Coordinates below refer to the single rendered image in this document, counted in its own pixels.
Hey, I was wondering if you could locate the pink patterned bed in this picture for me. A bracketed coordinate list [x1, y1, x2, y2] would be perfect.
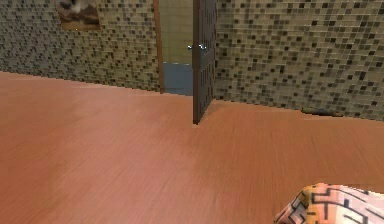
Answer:
[273, 182, 384, 224]

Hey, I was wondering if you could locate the brown framed wall picture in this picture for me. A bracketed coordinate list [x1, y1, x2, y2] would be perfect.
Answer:
[55, 0, 102, 32]

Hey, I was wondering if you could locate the dark brown room door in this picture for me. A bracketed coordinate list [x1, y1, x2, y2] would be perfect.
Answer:
[192, 0, 218, 126]

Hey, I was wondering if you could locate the silver door handle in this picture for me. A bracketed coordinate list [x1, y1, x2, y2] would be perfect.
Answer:
[187, 43, 208, 52]

